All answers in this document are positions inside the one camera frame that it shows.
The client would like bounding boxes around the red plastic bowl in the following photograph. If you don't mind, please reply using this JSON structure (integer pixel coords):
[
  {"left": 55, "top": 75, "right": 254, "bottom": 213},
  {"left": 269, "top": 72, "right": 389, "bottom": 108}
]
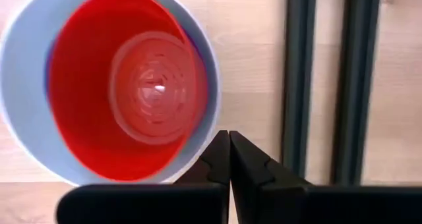
[{"left": 45, "top": 0, "right": 210, "bottom": 182}]

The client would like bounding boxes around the light blue plastic bowl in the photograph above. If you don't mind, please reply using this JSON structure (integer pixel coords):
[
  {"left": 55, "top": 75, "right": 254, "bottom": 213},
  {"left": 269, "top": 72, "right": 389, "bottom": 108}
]
[{"left": 0, "top": 0, "right": 222, "bottom": 187}]

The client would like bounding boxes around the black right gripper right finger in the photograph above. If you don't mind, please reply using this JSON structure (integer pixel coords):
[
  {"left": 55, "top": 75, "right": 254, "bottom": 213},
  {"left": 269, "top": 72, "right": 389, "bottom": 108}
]
[{"left": 229, "top": 130, "right": 422, "bottom": 224}]

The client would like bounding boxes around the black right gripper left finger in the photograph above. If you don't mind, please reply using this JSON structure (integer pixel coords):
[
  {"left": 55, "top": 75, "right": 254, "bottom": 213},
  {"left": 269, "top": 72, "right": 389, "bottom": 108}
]
[{"left": 55, "top": 130, "right": 231, "bottom": 224}]

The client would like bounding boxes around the black aluminium table frame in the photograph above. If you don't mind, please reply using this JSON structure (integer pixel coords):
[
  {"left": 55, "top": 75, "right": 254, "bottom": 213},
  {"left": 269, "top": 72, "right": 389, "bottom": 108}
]
[{"left": 280, "top": 0, "right": 383, "bottom": 187}]

